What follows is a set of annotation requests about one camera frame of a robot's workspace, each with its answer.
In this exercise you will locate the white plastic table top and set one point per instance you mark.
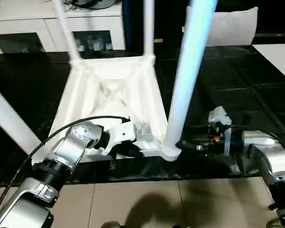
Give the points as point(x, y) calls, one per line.
point(114, 90)

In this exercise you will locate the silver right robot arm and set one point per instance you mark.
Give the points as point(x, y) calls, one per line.
point(266, 156)

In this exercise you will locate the black table mat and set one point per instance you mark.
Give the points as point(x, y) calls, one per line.
point(247, 95)

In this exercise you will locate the white flat board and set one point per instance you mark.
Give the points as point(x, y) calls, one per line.
point(278, 59)

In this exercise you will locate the small yellow tag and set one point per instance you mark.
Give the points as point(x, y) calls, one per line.
point(157, 40)

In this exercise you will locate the grey cushion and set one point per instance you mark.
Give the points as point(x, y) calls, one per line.
point(232, 27)

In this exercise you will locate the white glass-door cabinet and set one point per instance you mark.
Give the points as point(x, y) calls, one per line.
point(42, 26)

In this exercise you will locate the dark items on cabinet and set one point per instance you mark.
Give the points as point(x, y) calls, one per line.
point(90, 3)

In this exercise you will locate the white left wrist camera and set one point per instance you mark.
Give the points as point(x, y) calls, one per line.
point(121, 134)

